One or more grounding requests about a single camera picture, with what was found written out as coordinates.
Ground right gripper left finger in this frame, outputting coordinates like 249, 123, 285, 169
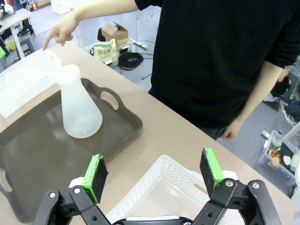
32, 153, 111, 225

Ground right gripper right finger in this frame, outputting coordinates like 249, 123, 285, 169
192, 147, 282, 225

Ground translucent plastic conical flask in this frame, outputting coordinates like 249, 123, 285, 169
60, 64, 103, 139

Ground person's left forearm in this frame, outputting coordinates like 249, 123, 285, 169
231, 60, 284, 125

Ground person's right forearm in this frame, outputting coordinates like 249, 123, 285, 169
74, 0, 143, 25

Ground person's left hand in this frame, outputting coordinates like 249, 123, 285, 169
220, 118, 244, 141

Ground person's right hand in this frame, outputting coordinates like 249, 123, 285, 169
42, 10, 82, 50

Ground white perforated plastic basket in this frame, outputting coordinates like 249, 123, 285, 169
0, 48, 64, 119
106, 154, 244, 225

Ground dark brown plastic tray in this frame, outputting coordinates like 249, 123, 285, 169
0, 77, 143, 223

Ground clear plastic storage bin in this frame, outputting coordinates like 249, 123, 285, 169
257, 130, 300, 181

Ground person's black shirt torso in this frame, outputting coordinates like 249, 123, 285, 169
135, 0, 300, 141

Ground green and cream bag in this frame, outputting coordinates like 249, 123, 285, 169
92, 38, 120, 63

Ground white power strip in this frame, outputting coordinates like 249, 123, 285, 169
131, 39, 150, 50

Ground brown cardboard box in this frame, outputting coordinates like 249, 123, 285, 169
97, 21, 129, 44

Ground grey-top work table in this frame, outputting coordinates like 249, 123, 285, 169
0, 8, 33, 59

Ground coiled black cables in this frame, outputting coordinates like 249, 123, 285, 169
118, 52, 144, 70

